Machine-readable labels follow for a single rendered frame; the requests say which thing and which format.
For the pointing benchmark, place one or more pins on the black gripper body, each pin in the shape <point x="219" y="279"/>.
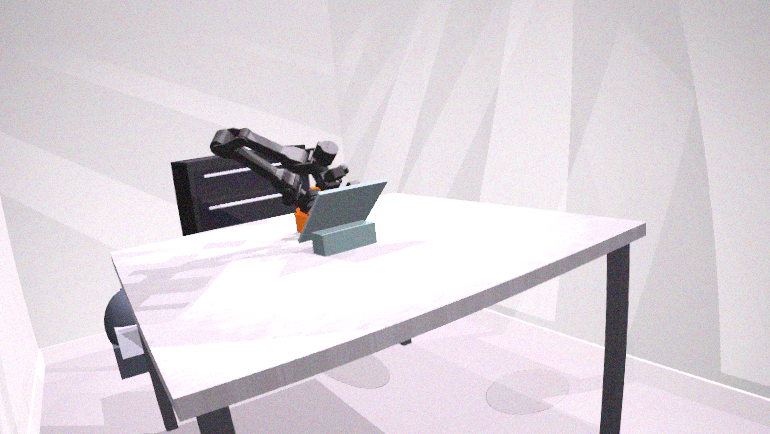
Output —
<point x="311" y="194"/>

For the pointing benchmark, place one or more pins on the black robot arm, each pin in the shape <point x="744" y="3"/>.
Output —
<point x="295" y="160"/>

